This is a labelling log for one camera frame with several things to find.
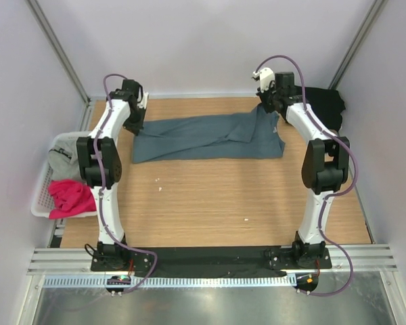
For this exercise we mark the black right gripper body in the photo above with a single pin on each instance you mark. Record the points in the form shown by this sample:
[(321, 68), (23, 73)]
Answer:
[(268, 98)]

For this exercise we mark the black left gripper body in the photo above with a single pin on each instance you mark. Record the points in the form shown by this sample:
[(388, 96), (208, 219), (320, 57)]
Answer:
[(139, 108)]

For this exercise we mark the blue-grey t-shirt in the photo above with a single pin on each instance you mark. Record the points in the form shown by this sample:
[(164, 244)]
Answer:
[(250, 135)]

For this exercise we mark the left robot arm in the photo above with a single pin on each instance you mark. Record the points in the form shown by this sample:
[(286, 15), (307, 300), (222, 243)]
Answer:
[(101, 168)]

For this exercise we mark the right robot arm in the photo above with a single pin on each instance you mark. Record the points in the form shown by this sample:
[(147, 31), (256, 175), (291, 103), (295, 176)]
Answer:
[(324, 169)]

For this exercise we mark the folded black t-shirt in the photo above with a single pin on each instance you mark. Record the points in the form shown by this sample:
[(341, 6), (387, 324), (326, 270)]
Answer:
[(328, 106)]

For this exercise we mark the grey t-shirt in basket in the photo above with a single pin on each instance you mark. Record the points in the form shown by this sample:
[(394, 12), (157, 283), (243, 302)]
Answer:
[(63, 160)]

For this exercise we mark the pink t-shirt in basket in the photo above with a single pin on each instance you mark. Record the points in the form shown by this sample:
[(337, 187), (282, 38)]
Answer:
[(71, 198)]

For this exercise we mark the white plastic basket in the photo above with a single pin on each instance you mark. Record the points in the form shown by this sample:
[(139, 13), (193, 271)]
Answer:
[(42, 203)]

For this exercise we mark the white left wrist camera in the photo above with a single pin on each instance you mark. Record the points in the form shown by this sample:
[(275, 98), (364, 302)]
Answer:
[(142, 102)]

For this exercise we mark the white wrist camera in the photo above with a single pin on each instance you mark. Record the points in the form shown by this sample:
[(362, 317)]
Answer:
[(265, 77), (142, 102)]

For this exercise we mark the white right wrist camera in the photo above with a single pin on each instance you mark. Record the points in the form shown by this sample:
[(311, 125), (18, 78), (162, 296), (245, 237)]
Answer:
[(265, 77)]

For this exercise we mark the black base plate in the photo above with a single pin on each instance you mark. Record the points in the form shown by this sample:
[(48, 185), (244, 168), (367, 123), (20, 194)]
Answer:
[(207, 262)]

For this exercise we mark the slotted cable duct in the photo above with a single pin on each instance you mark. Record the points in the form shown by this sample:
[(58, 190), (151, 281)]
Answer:
[(119, 281)]

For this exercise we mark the aluminium frame rail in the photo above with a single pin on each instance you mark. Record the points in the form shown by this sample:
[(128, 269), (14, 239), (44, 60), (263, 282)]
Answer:
[(359, 257)]

